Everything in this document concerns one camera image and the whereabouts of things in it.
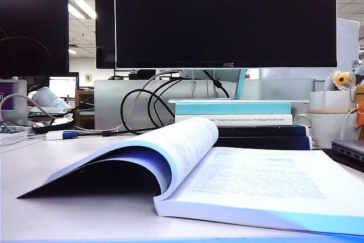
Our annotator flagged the black side monitor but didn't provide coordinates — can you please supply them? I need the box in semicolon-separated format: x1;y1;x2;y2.
0;0;70;77

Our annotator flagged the distant lit monitor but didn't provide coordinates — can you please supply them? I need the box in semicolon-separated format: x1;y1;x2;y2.
48;75;78;99

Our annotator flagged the white ceramic mug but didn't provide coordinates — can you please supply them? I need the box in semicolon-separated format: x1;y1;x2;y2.
295;112;359;149

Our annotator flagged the grey cable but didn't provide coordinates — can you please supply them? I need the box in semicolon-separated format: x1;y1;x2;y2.
74;69;180;133

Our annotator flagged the teal monitor stand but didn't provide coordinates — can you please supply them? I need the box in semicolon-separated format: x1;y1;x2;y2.
181;68;249;101

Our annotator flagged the white book with spine print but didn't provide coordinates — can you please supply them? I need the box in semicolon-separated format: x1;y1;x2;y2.
174;113;293;126

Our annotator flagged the white monitor riser shelf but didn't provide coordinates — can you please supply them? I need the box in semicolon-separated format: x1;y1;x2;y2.
167;98;311;104

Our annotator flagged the white curved cable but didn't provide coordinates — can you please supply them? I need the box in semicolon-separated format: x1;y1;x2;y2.
340;107;359;141

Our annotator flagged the black looped cable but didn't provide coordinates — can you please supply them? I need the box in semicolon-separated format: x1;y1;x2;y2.
119;69;230;135

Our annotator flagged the white plastic bottle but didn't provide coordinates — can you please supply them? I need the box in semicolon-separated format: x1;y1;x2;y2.
31;86;71;110

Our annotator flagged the black monitor behind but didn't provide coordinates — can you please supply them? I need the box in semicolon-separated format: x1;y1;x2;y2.
94;0;117;70

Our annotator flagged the white blue VGA adapter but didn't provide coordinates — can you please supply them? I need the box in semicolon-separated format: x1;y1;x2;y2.
45;130;78;141

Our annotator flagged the dark navy book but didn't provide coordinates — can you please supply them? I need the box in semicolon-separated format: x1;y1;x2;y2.
215;124;310;138
213;135;313;150

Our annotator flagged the orange object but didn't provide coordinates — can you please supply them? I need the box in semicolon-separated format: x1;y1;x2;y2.
355;102;364;129

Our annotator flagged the plush toy with sunflower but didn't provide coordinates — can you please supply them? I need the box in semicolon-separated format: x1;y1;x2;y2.
324;69;357;92

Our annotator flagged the open white paperback book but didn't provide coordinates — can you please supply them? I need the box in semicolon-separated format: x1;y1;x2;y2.
16;117;364;237

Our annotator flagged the teal cover book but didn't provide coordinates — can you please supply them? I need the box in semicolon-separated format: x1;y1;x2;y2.
174;101;292;116

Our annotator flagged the black round stand base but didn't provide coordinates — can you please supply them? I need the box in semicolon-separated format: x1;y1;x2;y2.
32;117;75;134

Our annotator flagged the white square container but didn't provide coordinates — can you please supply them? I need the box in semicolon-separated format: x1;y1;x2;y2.
309;90;356;110

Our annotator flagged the grey laptop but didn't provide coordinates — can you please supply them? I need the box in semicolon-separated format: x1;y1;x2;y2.
331;138;364;164

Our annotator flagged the small white book stack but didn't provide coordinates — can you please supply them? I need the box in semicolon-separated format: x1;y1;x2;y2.
0;129;28;146

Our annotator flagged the black AOC computer monitor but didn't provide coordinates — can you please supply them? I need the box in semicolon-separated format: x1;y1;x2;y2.
114;0;338;69

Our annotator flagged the purple white box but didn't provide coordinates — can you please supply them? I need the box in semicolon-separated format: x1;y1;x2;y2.
0;79;28;126

